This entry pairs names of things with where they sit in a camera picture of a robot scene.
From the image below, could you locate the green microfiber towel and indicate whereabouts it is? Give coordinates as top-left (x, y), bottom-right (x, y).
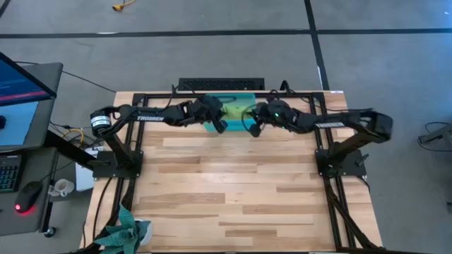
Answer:
top-left (221, 101), bottom-right (256, 121)

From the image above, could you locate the teal translucent plastic basket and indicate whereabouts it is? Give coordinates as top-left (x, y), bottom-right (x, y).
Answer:
top-left (203, 92), bottom-right (258, 133)

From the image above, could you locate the white round bowl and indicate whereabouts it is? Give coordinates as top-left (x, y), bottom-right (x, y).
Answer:
top-left (136, 218), bottom-right (155, 248)

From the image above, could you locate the black desk support bar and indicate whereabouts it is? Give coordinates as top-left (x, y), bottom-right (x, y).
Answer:
top-left (44, 129), bottom-right (98, 170)

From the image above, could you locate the dark green cloth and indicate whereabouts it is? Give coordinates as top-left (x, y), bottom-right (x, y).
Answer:
top-left (93, 202), bottom-right (153, 254)

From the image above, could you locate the white mug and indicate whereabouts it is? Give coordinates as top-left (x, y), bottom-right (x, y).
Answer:
top-left (47, 178), bottom-right (76, 198)

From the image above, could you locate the computer monitor with blue screen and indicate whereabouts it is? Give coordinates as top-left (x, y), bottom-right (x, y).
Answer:
top-left (0, 52), bottom-right (64, 153)

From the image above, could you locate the black computer mouse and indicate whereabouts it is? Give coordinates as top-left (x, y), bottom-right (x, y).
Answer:
top-left (14, 181), bottom-right (43, 214)

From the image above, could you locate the black backlit keyboard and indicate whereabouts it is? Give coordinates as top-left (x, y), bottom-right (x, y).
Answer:
top-left (0, 155), bottom-right (23, 193)

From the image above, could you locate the grey desk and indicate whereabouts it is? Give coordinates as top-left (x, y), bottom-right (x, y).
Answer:
top-left (0, 147), bottom-right (59, 236)

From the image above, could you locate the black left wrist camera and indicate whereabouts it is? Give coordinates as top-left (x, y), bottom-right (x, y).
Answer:
top-left (213, 119), bottom-right (229, 135)

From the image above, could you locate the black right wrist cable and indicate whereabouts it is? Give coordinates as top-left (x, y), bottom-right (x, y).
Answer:
top-left (240, 103), bottom-right (261, 131)

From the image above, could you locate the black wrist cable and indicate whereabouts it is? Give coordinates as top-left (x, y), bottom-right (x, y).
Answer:
top-left (240, 103), bottom-right (261, 131)
top-left (165, 83), bottom-right (198, 109)

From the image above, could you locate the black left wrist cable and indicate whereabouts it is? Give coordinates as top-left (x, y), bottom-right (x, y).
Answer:
top-left (165, 83), bottom-right (198, 109)

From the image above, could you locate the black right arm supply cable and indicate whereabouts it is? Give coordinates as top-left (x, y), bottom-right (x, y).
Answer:
top-left (280, 80), bottom-right (374, 114)

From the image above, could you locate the thin black floor cable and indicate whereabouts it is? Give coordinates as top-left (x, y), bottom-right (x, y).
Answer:
top-left (16, 61), bottom-right (117, 94)

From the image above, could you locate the yellow coiled cable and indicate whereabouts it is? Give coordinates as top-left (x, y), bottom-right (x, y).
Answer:
top-left (61, 128), bottom-right (86, 148)

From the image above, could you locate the black hanging table cable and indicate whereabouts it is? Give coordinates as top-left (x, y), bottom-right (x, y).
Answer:
top-left (92, 177), bottom-right (114, 244)

